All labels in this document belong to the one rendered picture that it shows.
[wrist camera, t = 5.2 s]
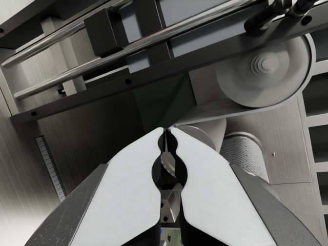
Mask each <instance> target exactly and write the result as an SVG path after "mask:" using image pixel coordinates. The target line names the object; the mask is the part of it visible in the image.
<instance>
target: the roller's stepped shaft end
mask: <svg viewBox="0 0 328 246"><path fill-rule="evenodd" d="M278 67H279V59H278V57H277V55H276V54H274V53H273V52H270V51H264V52H261V53H259V54H257V55H256V56H255V57H254V58H253V59H252V61H251V63H250V69H251V72H252V73H253V74H254V75H255V76H258V77H261V78H266V77H269V76H271V75H273V74H274V73H275V72H276V71H277V69H278Z"/></svg>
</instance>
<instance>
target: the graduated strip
mask: <svg viewBox="0 0 328 246"><path fill-rule="evenodd" d="M34 139H35V142H36V144H37V147H38V149H39V152H40V154H41V157H42V159H43V162H44V164H45V167H46V169H47V172H48V174H49V177H50V179H51V182H52V184H53V187H54V189H55V192H56V194H57V197H58V199H59V201H60V203H61V202H62V201H63V200H64V199H65V198H66V197H67V196H68V195H67V193H66V190H65V188H64V185H63V183H62V180H61V177H60V175H59V172H58V170H57V167H56V165H55V162H54V160H53V157H52V154H51V152H50V149H49V147H48V144H47V142H46V139H45V137H44V135H41V136H38V137H35V138H34Z"/></svg>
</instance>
